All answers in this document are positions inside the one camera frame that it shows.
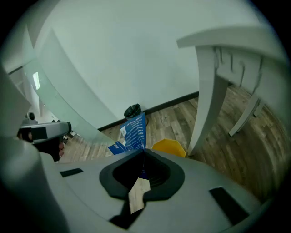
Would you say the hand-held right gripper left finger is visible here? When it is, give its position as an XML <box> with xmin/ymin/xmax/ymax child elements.
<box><xmin>55</xmin><ymin>149</ymin><xmax>145</xmax><ymax>221</ymax></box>

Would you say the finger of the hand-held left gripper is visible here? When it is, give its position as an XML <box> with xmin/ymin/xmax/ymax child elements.
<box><xmin>31</xmin><ymin>121</ymin><xmax>72</xmax><ymax>145</ymax></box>

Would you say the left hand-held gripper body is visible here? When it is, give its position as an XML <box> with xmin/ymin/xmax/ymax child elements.
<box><xmin>17</xmin><ymin>112</ymin><xmax>65</xmax><ymax>163</ymax></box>

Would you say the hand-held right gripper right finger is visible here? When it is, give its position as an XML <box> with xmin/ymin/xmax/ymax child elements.
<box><xmin>142</xmin><ymin>148</ymin><xmax>262</xmax><ymax>228</ymax></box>

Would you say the yellow bin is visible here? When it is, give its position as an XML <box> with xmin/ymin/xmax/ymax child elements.
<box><xmin>151</xmin><ymin>138</ymin><xmax>186</xmax><ymax>158</ymax></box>

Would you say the blue small packet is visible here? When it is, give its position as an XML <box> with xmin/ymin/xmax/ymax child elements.
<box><xmin>108</xmin><ymin>111</ymin><xmax>149</xmax><ymax>180</ymax></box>

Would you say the person's left hand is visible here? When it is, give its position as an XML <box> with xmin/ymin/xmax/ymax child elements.
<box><xmin>17</xmin><ymin>131</ymin><xmax>65</xmax><ymax>158</ymax></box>

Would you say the frosted glass partition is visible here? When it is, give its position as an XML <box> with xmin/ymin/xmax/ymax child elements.
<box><xmin>22</xmin><ymin>28</ymin><xmax>115</xmax><ymax>145</ymax></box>

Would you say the steel bin with black liner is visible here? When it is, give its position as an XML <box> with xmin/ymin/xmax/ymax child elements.
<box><xmin>124</xmin><ymin>103</ymin><xmax>148</xmax><ymax>126</ymax></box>

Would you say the white desk leg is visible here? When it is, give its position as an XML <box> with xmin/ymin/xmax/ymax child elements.
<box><xmin>228</xmin><ymin>95</ymin><xmax>266</xmax><ymax>137</ymax></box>
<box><xmin>187</xmin><ymin>44</ymin><xmax>229</xmax><ymax>157</ymax></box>

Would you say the black baseboard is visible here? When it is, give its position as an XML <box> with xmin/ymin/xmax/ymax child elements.
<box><xmin>97</xmin><ymin>91</ymin><xmax>200</xmax><ymax>132</ymax></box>

